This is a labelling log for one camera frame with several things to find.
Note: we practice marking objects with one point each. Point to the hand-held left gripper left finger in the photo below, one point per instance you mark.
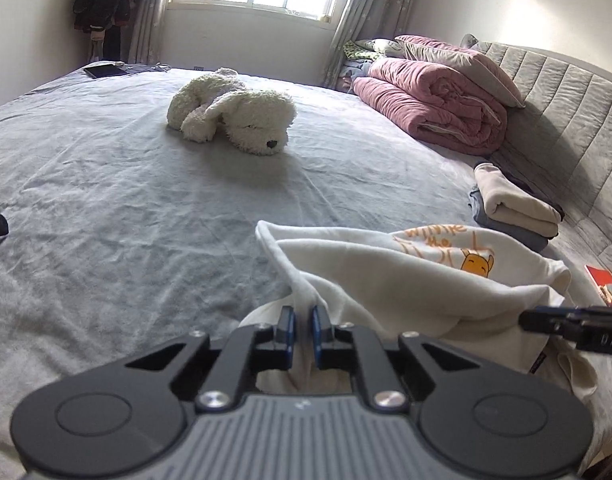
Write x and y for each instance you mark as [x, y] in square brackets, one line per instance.
[287, 330]

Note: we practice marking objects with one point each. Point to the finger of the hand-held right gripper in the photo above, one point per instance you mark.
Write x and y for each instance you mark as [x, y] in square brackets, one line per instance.
[536, 320]

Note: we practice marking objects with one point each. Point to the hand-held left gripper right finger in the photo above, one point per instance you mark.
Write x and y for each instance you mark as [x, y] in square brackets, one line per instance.
[316, 332]

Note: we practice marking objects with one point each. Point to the white bear print T-shirt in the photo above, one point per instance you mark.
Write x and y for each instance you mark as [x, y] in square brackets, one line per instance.
[386, 280]

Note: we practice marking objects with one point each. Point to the red book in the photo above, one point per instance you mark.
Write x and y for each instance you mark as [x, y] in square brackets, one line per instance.
[598, 277]

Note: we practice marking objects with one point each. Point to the folded grey garment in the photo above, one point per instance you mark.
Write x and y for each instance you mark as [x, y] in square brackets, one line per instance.
[526, 240]

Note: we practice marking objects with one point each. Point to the folded cream and black garment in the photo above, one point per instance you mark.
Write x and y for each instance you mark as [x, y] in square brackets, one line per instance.
[511, 200]

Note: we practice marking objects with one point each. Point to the grey quilted headboard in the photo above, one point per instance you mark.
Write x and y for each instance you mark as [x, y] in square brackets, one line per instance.
[561, 110]

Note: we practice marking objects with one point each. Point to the white plush dog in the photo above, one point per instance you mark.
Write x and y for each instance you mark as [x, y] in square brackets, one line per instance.
[246, 115]

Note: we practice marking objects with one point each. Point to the grey bed sheet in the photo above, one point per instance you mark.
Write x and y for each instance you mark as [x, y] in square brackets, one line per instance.
[111, 185]

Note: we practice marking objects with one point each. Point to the folded pink quilt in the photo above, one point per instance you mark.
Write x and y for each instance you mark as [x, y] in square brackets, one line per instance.
[426, 95]

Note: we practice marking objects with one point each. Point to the stack of patterned bedding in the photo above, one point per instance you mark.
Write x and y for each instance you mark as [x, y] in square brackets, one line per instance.
[356, 67]

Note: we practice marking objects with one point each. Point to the pink pillow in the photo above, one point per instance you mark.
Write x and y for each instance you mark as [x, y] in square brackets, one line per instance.
[461, 57]

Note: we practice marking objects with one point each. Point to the dark tablet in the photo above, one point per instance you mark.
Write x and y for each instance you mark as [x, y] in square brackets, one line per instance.
[106, 71]

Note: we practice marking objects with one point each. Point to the grey curtain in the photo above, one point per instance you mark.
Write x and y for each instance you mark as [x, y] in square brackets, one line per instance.
[366, 5]
[146, 25]

